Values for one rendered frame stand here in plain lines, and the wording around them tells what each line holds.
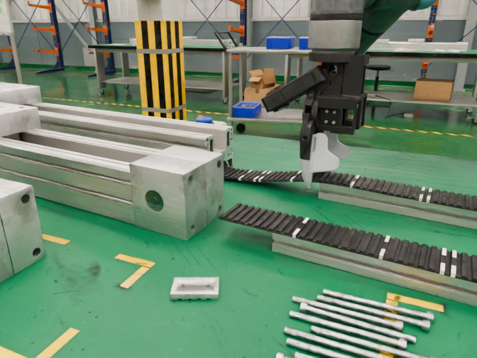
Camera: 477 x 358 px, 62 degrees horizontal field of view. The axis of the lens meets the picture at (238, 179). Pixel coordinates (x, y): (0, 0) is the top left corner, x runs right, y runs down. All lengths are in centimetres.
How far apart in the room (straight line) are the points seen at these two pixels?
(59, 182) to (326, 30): 46
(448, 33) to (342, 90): 754
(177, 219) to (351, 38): 35
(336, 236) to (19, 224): 37
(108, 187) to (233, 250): 21
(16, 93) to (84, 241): 62
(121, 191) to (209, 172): 13
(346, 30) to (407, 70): 757
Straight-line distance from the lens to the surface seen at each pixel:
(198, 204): 54
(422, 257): 48
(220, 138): 77
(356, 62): 61
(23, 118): 84
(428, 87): 542
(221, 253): 51
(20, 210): 52
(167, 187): 52
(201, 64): 928
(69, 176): 66
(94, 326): 43
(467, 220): 65
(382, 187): 66
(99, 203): 63
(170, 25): 390
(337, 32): 60
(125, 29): 1035
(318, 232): 50
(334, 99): 61
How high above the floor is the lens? 105
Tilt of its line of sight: 21 degrees down
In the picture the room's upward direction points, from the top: straight up
